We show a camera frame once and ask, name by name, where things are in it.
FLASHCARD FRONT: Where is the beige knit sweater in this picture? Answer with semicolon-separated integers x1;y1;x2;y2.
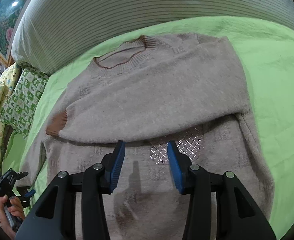
17;33;274;239

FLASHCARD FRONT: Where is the person left hand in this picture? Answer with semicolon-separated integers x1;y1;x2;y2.
0;195;26;239

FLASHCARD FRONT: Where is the green white patterned pillow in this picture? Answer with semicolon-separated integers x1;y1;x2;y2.
0;67;49;137

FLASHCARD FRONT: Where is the green bed sheet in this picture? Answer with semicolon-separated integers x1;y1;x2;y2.
2;16;294;238

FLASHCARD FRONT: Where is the white striped duvet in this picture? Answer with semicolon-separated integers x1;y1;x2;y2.
11;0;294;74

